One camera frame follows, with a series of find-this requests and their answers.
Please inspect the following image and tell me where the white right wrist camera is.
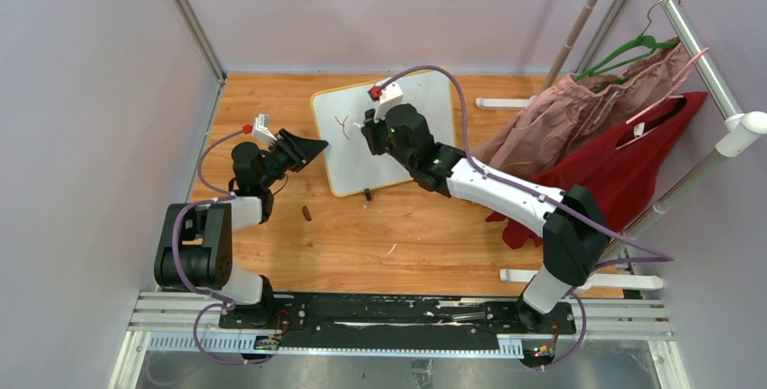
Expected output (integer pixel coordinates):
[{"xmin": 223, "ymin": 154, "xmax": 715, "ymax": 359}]
[{"xmin": 374, "ymin": 81, "xmax": 404, "ymax": 121}]

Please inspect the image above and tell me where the red garment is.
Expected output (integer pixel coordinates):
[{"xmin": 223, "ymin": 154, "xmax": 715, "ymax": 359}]
[{"xmin": 485, "ymin": 90, "xmax": 709, "ymax": 251}]

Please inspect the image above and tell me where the pink garment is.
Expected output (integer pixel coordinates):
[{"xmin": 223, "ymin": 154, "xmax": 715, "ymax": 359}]
[{"xmin": 471, "ymin": 43, "xmax": 690, "ymax": 179}]

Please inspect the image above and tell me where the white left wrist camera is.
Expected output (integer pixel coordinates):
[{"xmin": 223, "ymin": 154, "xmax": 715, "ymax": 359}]
[{"xmin": 251, "ymin": 113, "xmax": 277, "ymax": 148}]

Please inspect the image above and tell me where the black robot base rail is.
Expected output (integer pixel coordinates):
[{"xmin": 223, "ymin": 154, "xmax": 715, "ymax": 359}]
[{"xmin": 122, "ymin": 289, "xmax": 676, "ymax": 369}]

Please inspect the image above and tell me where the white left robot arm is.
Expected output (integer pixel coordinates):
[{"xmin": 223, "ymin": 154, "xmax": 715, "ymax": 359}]
[{"xmin": 153, "ymin": 129, "xmax": 329, "ymax": 328}]

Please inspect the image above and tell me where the metal clothes rack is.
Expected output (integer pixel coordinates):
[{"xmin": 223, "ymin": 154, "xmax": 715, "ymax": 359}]
[{"xmin": 476, "ymin": 0, "xmax": 767, "ymax": 293}]

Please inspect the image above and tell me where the yellow framed whiteboard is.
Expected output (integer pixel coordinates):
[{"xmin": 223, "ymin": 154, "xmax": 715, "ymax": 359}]
[{"xmin": 310, "ymin": 68, "xmax": 457, "ymax": 199}]

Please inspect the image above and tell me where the brown marker cap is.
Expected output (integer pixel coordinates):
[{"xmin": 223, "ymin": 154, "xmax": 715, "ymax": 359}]
[{"xmin": 301, "ymin": 205, "xmax": 312, "ymax": 222}]

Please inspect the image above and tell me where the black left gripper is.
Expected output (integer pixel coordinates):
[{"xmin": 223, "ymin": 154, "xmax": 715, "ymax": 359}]
[{"xmin": 259, "ymin": 130, "xmax": 327, "ymax": 190}]

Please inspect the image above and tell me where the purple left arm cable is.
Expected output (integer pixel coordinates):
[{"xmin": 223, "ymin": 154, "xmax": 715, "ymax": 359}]
[{"xmin": 170, "ymin": 124, "xmax": 283, "ymax": 367}]

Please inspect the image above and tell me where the pink clothes hanger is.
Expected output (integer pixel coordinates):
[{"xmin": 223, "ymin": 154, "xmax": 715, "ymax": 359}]
[{"xmin": 617, "ymin": 47, "xmax": 709, "ymax": 149}]

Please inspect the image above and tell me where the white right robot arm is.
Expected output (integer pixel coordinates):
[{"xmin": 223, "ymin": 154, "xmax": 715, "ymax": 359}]
[{"xmin": 361, "ymin": 104, "xmax": 610, "ymax": 333}]

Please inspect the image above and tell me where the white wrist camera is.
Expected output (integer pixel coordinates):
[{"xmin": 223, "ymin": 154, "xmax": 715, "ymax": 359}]
[
  {"xmin": 374, "ymin": 81, "xmax": 404, "ymax": 121},
  {"xmin": 251, "ymin": 113, "xmax": 277, "ymax": 148}
]

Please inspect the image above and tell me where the green clothes hanger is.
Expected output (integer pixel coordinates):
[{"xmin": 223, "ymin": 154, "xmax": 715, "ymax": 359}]
[{"xmin": 573, "ymin": 0, "xmax": 684, "ymax": 81}]

